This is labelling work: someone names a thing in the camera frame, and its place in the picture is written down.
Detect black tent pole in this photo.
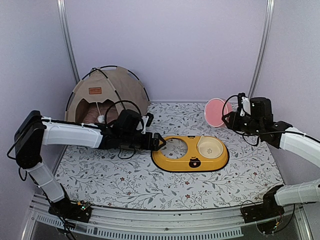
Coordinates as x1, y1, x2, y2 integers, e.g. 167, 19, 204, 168
91, 67, 122, 102
66, 65, 150, 114

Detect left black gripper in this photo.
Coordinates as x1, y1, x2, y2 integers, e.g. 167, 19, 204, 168
120, 131, 167, 151

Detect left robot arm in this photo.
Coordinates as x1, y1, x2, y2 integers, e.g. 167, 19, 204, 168
9, 109, 166, 223

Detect pink pet bowl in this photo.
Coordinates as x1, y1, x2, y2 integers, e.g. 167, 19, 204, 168
204, 98, 233, 128

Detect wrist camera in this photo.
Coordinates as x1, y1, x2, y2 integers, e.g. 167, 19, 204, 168
237, 92, 251, 117
137, 112, 154, 134

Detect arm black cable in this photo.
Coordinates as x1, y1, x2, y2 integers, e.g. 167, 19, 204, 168
221, 94, 260, 147
103, 99, 142, 126

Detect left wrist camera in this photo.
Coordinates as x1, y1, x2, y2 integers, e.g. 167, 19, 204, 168
137, 112, 154, 134

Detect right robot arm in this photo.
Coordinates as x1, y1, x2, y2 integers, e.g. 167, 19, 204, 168
221, 93, 320, 223

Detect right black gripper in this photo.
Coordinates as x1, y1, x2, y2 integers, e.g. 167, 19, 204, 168
222, 111, 263, 137

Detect aluminium frame post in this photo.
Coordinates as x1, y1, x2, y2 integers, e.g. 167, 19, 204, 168
56, 0, 81, 84
247, 0, 275, 97

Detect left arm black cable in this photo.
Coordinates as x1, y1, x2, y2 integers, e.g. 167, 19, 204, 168
103, 99, 142, 126

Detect front aluminium rail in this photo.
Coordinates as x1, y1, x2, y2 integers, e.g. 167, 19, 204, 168
21, 194, 320, 240

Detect pink checkered cushion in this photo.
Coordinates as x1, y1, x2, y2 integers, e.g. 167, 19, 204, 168
82, 102, 119, 124

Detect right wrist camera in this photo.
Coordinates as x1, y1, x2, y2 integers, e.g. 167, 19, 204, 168
237, 92, 251, 117

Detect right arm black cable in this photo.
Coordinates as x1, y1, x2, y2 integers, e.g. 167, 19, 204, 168
221, 94, 260, 147

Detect left aluminium frame post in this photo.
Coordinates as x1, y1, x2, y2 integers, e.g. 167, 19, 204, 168
56, 0, 81, 84

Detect right aluminium frame post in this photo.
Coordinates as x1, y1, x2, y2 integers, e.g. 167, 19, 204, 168
247, 0, 275, 97

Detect cream pet bowl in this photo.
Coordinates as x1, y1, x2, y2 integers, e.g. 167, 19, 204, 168
197, 135, 224, 159

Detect beige fabric pet tent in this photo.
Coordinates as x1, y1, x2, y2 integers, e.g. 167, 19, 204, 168
64, 65, 150, 123

